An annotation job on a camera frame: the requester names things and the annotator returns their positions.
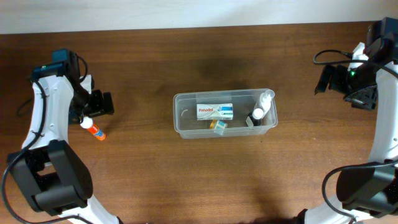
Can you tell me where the orange tube white cap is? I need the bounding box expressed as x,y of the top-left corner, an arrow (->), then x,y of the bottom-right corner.
80,116 -> 106,141

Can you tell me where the white spray bottle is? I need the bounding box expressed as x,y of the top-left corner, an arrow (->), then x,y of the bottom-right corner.
254,89 -> 275,118

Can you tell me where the dark bottle white cap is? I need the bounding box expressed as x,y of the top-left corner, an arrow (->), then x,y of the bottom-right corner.
246,108 -> 264,127

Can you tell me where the white Panadol box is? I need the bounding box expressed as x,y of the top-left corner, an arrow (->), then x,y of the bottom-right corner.
197,103 -> 234,120

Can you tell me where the small jar gold lid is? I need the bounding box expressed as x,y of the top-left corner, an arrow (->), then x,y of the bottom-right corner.
209,119 -> 228,136

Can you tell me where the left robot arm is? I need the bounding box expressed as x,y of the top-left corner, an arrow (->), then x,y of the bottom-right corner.
2,49 -> 121,223

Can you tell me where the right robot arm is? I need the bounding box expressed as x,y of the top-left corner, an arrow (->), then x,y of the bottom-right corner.
292,17 -> 397,224

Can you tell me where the clear plastic container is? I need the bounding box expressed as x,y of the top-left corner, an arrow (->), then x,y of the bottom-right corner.
173,88 -> 278,139

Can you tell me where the right black cable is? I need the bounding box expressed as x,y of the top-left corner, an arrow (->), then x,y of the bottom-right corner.
312,49 -> 398,224

